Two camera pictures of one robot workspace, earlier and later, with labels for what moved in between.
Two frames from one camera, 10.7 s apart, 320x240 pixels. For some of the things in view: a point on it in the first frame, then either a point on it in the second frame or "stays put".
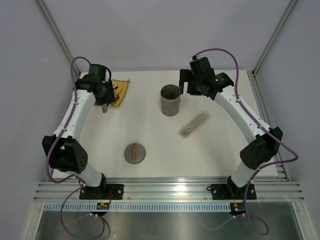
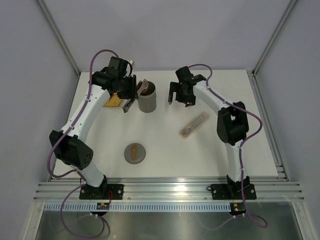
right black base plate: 232,192 stays put
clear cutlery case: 194,125 stays put
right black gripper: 186,75 to 175,87
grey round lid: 135,153 stays put
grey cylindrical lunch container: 170,100 to 147,100
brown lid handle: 134,152 stays put
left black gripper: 110,98 to 132,93
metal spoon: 187,130 stays put
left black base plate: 102,192 stays put
